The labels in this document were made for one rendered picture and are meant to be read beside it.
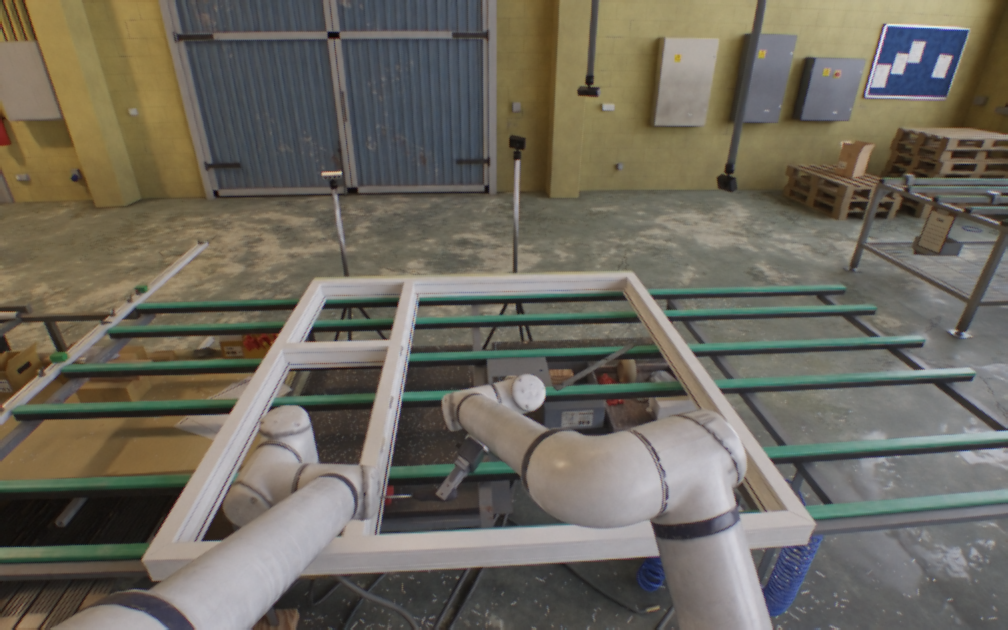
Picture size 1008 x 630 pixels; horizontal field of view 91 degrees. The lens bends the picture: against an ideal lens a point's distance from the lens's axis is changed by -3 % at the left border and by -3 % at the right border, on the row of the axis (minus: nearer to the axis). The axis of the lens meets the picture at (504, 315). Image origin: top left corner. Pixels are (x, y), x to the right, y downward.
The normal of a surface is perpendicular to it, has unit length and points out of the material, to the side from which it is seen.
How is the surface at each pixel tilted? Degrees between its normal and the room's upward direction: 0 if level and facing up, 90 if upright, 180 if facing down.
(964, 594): 0
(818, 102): 90
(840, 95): 90
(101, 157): 90
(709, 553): 55
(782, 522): 0
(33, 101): 90
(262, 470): 0
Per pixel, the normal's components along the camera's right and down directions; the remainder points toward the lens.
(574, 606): 0.00, -0.88
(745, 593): 0.35, -0.26
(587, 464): -0.40, -0.59
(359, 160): 0.07, 0.47
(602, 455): -0.22, -0.80
